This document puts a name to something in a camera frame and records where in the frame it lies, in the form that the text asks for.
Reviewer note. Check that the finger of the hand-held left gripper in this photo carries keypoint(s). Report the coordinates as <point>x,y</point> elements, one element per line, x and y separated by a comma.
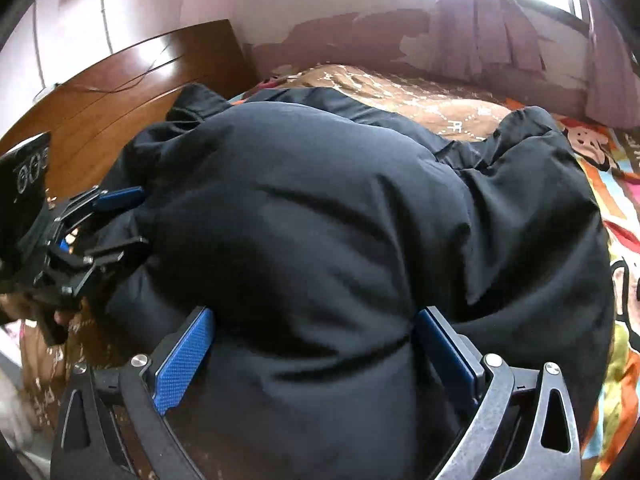
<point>112,260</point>
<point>117,198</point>

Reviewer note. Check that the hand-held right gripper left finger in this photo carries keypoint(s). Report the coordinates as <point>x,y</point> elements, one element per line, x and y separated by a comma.
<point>182,360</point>

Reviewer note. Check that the person's left hand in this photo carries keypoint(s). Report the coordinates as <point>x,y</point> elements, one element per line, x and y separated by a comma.
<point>64,317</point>

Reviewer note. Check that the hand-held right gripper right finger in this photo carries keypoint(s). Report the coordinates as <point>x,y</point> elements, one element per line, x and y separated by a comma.
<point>442,355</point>

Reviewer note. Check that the pink curtain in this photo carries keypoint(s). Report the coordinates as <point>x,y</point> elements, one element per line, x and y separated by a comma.
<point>500,35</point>

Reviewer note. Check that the black puffer jacket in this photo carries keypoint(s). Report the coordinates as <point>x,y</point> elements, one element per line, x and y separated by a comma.
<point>320,240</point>

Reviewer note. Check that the wooden headboard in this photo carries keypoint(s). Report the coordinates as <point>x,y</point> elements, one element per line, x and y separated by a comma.
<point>125,90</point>

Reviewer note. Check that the white fluffy cloth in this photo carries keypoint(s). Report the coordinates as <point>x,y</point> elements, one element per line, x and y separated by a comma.
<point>12,400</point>

